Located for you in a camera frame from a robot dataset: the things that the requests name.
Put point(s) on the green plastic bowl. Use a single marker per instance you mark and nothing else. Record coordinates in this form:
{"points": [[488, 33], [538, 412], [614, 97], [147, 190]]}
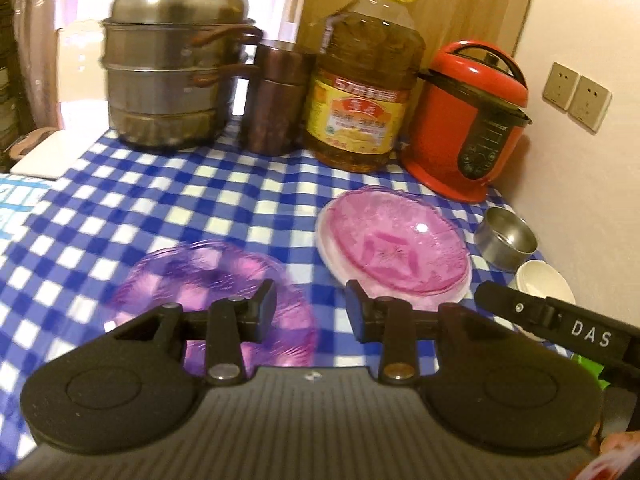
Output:
{"points": [[587, 367]]}

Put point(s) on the white ceramic plate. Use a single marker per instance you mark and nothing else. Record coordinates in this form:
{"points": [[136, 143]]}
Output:
{"points": [[326, 250]]}

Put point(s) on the white bowl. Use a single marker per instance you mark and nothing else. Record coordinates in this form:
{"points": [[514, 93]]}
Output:
{"points": [[542, 280]]}

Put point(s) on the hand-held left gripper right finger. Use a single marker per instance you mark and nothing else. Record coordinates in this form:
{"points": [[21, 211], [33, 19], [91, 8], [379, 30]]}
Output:
{"points": [[354, 310]]}

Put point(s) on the copper metal canister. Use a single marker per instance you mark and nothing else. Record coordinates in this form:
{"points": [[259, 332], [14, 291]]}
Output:
{"points": [[272, 110]]}

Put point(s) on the red electric pressure cooker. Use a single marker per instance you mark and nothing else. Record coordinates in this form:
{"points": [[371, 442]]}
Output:
{"points": [[440, 135]]}

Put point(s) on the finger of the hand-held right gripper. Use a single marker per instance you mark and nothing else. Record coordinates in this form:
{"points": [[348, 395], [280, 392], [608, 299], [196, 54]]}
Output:
{"points": [[505, 302]]}

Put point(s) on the stainless steel steamer pot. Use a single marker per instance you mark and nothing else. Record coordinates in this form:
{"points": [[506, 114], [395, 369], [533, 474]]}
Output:
{"points": [[165, 75]]}

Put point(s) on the white board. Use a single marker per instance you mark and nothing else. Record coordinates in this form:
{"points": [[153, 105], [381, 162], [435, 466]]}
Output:
{"points": [[50, 157]]}

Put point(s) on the blue white checkered tablecloth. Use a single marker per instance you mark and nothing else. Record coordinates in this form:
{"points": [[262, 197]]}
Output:
{"points": [[200, 200]]}

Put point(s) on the pink glass bowl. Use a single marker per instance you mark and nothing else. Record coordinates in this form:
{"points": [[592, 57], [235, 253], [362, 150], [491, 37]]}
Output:
{"points": [[400, 240]]}

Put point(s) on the stainless steel bowl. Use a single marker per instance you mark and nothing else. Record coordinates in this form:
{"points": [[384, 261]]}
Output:
{"points": [[500, 250]]}

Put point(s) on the light blue patterned cloth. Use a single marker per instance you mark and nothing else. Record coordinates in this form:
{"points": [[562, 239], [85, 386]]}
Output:
{"points": [[15, 200]]}

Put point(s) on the small wall socket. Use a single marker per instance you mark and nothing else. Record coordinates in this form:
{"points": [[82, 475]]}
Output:
{"points": [[560, 85], [592, 105]]}

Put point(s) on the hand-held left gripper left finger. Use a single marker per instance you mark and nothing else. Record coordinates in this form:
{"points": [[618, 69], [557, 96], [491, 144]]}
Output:
{"points": [[267, 310]]}

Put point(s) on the cooking oil bottle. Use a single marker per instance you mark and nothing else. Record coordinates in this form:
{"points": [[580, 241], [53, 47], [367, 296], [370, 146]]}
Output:
{"points": [[360, 85]]}

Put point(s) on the purple glass plate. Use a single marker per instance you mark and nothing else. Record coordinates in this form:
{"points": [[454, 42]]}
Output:
{"points": [[200, 275]]}

